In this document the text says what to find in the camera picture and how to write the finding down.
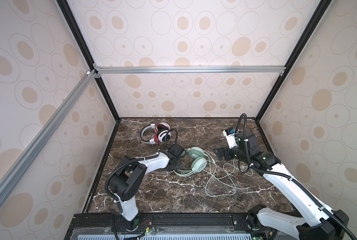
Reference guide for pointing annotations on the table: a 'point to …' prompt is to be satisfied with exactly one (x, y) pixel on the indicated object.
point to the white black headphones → (163, 132)
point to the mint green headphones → (199, 163)
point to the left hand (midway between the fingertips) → (181, 163)
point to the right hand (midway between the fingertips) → (222, 146)
